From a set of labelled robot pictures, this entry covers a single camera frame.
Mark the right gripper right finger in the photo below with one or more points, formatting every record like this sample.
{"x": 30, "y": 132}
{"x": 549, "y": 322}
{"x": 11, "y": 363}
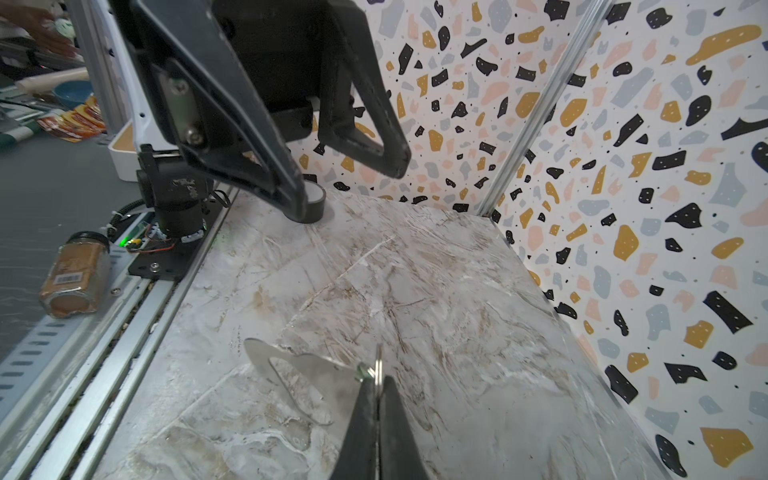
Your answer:
{"x": 398, "y": 454}

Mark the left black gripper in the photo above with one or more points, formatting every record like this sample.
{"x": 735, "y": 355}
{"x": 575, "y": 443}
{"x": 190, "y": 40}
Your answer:
{"x": 225, "y": 80}

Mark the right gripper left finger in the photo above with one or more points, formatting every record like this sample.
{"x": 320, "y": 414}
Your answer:
{"x": 358, "y": 455}

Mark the metal keyring plate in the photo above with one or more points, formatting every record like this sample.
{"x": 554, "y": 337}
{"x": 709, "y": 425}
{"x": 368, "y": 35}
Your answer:
{"x": 320, "y": 390}

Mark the green capped key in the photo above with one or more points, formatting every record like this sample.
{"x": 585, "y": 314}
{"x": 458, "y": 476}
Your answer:
{"x": 364, "y": 372}

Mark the grey tape roll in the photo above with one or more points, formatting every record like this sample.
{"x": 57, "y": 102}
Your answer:
{"x": 316, "y": 198}

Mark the white wooden tray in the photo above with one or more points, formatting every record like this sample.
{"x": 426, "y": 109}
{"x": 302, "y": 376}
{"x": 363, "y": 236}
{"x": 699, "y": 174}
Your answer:
{"x": 124, "y": 153}

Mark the red snack packet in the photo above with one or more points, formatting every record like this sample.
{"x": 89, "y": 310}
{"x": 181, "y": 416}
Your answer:
{"x": 81, "y": 123}

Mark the blue bowl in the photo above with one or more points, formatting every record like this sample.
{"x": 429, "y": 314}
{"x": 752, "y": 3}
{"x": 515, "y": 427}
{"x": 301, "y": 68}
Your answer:
{"x": 71, "y": 94}

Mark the spice jar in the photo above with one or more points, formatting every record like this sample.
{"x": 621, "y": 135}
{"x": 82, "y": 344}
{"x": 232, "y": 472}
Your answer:
{"x": 78, "y": 277}

